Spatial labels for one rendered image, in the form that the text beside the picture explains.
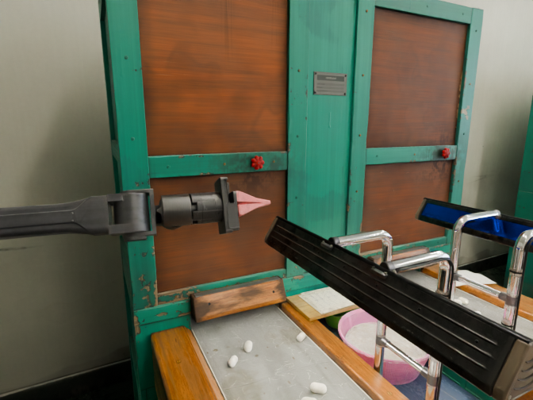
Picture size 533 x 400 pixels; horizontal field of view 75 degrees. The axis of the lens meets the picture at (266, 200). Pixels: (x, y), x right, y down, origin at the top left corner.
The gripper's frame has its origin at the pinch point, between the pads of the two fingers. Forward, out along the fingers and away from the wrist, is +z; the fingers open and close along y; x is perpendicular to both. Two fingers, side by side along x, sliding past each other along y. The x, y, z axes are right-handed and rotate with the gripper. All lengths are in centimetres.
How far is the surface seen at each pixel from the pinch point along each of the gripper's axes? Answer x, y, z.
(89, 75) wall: -99, -74, -42
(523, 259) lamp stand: 9, 18, 55
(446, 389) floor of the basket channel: -13, 51, 48
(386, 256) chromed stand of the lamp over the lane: -3.3, 14.2, 28.7
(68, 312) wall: -133, 32, -62
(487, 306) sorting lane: -29, 39, 86
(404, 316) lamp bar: 19.6, 20.7, 13.0
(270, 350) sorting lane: -31.6, 37.7, 7.4
